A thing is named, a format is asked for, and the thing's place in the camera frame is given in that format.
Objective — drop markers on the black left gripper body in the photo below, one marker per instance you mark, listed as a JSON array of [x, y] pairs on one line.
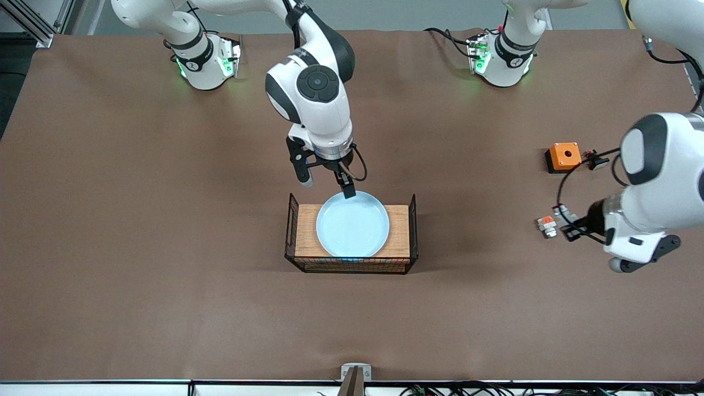
[[593, 214]]

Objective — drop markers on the white orange red-top switch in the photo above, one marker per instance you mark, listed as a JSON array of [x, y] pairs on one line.
[[562, 212]]

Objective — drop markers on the light blue round plate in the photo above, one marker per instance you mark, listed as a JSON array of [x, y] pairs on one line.
[[352, 228]]

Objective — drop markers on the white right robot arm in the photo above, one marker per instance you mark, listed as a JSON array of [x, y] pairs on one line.
[[319, 110]]

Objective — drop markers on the black push button white cap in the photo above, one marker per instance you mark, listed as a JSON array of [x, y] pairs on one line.
[[597, 161]]

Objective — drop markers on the wooden board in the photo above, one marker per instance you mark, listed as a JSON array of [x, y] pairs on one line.
[[305, 234]]

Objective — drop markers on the white orange green-top switch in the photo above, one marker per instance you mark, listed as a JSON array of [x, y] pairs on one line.
[[546, 225]]

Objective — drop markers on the orange button enclosure box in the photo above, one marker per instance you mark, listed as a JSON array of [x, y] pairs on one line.
[[566, 157]]

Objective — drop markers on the grey metal mount bracket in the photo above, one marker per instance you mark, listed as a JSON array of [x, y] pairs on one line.
[[356, 373]]

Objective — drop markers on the white table edge rail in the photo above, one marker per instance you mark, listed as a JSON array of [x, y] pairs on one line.
[[110, 388]]

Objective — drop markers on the aluminium frame profile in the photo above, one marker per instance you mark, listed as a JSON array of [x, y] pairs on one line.
[[38, 25]]

